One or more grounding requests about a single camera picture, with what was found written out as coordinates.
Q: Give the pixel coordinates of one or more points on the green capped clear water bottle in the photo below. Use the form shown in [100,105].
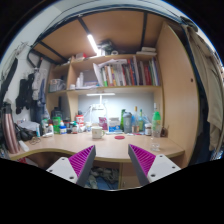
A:
[156,124]

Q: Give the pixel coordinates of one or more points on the pink snack bag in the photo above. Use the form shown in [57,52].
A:
[103,123]

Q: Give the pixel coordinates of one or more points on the grey shaker bottle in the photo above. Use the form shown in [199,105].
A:
[127,122]

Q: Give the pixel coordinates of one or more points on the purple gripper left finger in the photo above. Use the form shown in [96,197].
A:
[75,168]

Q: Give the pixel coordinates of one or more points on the row of books on shelf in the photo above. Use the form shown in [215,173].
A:
[128,72]

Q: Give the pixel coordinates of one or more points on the green canister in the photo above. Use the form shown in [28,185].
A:
[56,124]

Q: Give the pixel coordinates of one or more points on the wooden bookshelf unit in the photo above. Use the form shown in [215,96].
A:
[177,95]

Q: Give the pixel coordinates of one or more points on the green glass bottle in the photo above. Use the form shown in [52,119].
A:
[141,121]

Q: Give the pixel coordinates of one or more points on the beige hanging curtain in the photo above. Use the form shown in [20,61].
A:
[210,76]

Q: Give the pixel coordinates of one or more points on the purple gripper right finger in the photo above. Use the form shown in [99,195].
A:
[149,167]

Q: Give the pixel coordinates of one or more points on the blue white tissue box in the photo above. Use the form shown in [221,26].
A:
[114,124]

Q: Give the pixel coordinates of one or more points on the black bag on desk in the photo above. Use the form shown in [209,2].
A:
[23,133]

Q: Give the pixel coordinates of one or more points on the red round coaster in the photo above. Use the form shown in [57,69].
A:
[119,137]

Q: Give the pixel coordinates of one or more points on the white ceramic mug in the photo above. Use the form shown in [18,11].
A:
[97,132]

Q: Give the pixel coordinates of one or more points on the clear drinking glass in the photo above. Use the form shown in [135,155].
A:
[154,146]

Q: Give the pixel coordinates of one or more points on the pink metal thermos bottle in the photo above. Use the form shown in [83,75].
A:
[9,129]

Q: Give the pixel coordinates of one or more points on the clear glass bottle yellow cap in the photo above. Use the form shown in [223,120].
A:
[135,123]

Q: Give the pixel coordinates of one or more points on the led strip light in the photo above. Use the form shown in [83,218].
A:
[93,43]

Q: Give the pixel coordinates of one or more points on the hanging dark clothes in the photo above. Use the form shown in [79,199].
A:
[31,91]

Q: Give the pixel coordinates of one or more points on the white desk lamp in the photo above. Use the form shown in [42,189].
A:
[100,105]

